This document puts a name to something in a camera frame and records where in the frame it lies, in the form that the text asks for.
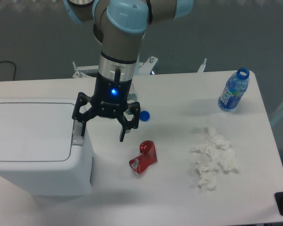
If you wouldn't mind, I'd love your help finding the crumpled white tissue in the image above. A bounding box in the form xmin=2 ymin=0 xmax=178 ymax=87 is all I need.
xmin=190 ymin=126 xmax=240 ymax=192

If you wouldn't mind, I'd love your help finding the crushed red can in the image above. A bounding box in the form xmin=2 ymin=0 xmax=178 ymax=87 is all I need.
xmin=129 ymin=140 xmax=158 ymax=175

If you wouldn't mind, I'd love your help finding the blue plastic bottle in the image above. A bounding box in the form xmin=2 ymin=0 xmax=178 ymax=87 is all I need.
xmin=218 ymin=67 xmax=250 ymax=112

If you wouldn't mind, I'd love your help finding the black cable on floor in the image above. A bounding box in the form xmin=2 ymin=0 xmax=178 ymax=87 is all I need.
xmin=0 ymin=61 xmax=17 ymax=82

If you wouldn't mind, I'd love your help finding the clear empty plastic bottle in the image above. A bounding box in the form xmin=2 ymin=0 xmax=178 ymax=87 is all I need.
xmin=125 ymin=83 xmax=138 ymax=115

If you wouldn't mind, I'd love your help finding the white trash can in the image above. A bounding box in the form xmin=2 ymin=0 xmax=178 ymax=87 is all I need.
xmin=0 ymin=97 xmax=93 ymax=196

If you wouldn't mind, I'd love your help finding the blue bottle cap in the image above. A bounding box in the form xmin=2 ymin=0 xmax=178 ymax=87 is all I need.
xmin=140 ymin=110 xmax=150 ymax=121

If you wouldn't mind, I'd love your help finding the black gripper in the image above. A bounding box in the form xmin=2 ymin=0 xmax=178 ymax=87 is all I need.
xmin=72 ymin=71 xmax=141 ymax=142

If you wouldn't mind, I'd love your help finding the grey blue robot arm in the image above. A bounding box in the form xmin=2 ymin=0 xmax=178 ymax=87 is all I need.
xmin=64 ymin=0 xmax=193 ymax=141

